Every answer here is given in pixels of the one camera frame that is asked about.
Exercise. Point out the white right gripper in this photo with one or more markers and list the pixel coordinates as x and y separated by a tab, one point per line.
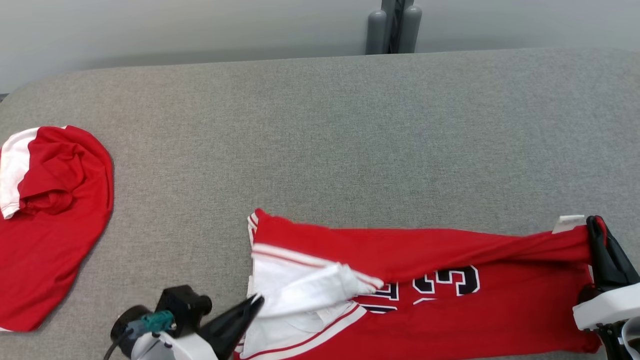
605	307

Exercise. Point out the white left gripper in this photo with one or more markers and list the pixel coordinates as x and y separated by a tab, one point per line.
180	350

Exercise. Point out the red basketball jersey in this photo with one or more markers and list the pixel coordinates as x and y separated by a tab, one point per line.
475	340

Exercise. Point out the red white shorts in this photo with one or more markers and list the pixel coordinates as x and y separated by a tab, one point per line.
55	260

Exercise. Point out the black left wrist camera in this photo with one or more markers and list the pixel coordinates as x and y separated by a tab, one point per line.
182	307

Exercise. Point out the grey metal partition post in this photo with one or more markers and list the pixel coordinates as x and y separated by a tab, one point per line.
376	30

